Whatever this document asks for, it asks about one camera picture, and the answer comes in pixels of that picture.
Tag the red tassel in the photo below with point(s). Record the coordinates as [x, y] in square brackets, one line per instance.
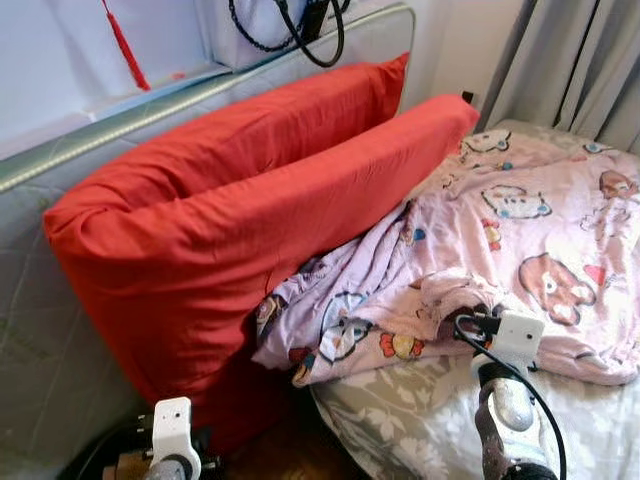
[128, 50]

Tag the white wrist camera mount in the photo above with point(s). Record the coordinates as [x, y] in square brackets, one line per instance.
[520, 335]
[172, 425]

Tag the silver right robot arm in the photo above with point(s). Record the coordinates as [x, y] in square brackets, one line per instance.
[515, 410]

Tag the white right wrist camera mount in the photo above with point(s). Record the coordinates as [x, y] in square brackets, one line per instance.
[520, 335]

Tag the black round waste bin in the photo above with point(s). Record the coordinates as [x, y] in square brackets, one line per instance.
[90, 455]

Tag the white hanging bag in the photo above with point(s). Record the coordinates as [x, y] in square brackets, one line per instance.
[260, 18]

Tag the red sofa cushion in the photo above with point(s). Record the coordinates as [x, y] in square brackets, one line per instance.
[250, 130]
[220, 250]

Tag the brown cardboard piece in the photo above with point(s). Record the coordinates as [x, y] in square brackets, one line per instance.
[125, 468]

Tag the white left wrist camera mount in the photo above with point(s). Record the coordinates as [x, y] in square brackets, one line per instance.
[172, 425]

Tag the pink cartoon bear blanket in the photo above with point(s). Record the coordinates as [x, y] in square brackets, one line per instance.
[540, 220]

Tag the bed with grey floral sheet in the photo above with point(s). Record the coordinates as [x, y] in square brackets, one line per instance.
[400, 430]

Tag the black wall socket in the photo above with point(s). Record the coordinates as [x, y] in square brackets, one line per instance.
[467, 98]

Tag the grey curtain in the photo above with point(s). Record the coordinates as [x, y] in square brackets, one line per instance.
[570, 60]

